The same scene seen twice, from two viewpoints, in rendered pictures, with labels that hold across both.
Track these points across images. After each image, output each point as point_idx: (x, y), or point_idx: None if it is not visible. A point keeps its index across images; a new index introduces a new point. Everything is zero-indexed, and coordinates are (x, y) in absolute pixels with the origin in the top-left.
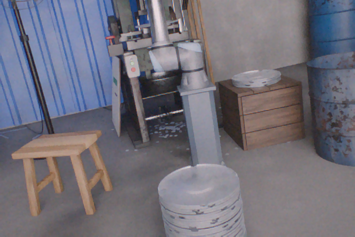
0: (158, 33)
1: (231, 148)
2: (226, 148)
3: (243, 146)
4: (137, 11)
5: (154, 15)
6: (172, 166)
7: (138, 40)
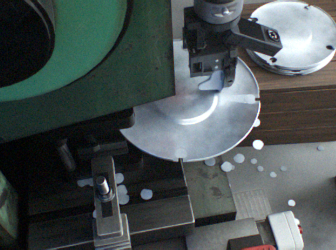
0: None
1: (317, 155)
2: (315, 161)
3: None
4: (130, 118)
5: None
6: None
7: (185, 182)
